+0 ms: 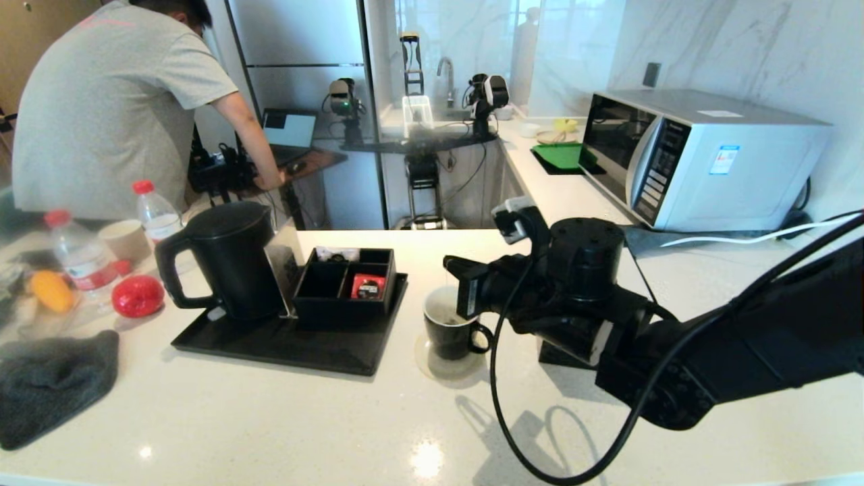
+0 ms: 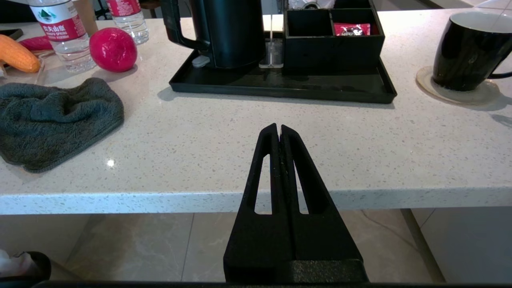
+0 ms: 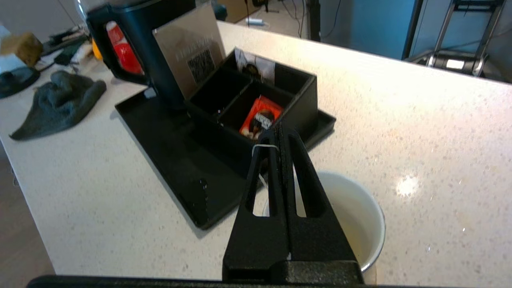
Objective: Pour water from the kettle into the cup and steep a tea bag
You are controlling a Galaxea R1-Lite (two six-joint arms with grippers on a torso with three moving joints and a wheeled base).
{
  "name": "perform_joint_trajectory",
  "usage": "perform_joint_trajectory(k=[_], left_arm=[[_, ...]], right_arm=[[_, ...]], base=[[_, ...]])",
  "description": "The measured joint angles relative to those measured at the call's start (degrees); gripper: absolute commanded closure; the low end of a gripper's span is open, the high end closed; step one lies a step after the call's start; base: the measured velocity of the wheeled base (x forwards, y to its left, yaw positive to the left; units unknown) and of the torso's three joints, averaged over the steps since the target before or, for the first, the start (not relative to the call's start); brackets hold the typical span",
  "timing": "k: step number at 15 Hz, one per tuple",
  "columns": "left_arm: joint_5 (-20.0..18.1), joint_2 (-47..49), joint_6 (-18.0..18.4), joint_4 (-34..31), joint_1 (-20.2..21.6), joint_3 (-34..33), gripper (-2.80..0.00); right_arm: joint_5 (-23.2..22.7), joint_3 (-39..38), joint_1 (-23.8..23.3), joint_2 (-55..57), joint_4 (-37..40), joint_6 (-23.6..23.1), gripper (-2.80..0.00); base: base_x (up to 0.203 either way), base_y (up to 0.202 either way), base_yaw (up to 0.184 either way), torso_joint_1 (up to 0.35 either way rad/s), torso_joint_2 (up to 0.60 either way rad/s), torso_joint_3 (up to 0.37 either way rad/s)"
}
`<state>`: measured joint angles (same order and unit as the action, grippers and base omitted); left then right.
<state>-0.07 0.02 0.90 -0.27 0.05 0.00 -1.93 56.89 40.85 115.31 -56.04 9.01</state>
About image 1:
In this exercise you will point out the silver microwave oven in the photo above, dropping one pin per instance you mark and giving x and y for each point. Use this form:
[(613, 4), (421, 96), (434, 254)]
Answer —
[(742, 169)]

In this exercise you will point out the round white coaster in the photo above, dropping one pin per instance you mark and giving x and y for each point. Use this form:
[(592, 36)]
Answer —
[(439, 371)]

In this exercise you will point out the chrome kitchen faucet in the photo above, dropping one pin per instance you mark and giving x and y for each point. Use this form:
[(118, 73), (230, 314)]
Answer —
[(447, 74)]

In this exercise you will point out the black tissue box white lid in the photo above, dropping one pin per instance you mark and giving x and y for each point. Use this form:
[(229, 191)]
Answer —
[(560, 354)]

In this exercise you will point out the clear plastic rack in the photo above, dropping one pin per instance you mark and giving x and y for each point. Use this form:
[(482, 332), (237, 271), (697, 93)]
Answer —
[(417, 115)]

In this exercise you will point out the red coffee sachet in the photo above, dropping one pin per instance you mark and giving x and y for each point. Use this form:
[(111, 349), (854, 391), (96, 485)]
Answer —
[(368, 286)]

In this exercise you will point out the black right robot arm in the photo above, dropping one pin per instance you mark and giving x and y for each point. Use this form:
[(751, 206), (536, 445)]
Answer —
[(776, 351)]

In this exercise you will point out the white framed wrist camera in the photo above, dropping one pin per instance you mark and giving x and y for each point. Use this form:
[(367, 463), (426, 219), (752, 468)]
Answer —
[(513, 219)]

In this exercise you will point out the clear water bottle red cap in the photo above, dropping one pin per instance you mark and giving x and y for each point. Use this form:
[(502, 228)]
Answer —
[(156, 216), (81, 260)]

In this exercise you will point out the dark grey fuzzy towel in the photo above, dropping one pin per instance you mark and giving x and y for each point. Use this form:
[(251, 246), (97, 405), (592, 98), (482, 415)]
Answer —
[(47, 385)]

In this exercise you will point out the brown paper cup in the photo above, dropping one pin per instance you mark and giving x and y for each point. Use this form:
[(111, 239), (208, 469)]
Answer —
[(125, 241)]

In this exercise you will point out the black mug white inside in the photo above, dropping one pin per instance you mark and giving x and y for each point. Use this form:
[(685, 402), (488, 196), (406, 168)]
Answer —
[(445, 341)]

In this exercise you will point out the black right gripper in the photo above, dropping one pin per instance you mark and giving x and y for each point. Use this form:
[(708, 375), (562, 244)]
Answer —
[(513, 290)]

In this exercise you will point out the silver refrigerator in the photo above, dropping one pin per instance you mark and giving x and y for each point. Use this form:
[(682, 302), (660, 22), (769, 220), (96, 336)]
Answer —
[(297, 34)]

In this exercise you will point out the black laptop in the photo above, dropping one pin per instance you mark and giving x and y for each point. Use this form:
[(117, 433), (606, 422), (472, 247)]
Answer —
[(290, 128)]

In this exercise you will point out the yellow bowl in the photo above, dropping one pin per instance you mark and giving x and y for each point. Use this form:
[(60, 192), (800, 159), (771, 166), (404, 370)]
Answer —
[(565, 125)]

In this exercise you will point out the person in grey t-shirt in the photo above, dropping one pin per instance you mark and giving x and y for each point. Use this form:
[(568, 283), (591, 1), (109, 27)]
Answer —
[(108, 115)]

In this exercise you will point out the green tray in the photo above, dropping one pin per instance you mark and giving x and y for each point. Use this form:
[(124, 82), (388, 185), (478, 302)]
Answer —
[(563, 156)]

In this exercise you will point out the black wall outlet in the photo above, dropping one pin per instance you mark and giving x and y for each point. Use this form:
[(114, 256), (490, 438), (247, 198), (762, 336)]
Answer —
[(651, 75)]

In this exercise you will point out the dark grey folded cloth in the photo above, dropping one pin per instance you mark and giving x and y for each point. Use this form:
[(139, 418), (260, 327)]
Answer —
[(651, 241)]

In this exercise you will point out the white bowl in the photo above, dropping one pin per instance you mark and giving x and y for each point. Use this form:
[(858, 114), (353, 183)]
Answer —
[(529, 131)]

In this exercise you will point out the red toy chili pepper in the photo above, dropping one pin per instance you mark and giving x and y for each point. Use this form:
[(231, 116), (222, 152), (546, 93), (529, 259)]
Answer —
[(121, 268)]

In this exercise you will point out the brown wooden desk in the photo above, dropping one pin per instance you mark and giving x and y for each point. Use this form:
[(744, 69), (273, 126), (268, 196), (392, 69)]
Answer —
[(317, 162)]

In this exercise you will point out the black electric kettle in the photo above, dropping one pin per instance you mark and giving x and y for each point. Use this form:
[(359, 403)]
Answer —
[(233, 270)]

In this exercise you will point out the grey camera head green light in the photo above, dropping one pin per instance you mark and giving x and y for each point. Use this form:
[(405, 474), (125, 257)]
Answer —
[(344, 101)]

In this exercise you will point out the red foil ball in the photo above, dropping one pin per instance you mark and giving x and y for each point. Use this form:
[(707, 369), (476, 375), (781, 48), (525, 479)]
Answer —
[(138, 297)]

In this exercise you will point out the beige plate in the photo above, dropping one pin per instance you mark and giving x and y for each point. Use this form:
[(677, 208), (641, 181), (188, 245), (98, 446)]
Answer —
[(548, 138)]

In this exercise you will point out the black compartment organizer box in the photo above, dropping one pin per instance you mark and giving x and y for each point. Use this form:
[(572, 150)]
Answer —
[(337, 314)]

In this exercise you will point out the clear acrylic sign stand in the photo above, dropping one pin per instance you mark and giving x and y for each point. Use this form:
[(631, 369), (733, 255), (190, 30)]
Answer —
[(283, 260)]

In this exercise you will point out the black serving tray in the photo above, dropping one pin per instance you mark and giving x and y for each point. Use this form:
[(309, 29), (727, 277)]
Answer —
[(304, 351)]

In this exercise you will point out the black upright frame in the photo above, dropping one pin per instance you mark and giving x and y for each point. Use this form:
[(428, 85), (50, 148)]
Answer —
[(412, 74)]

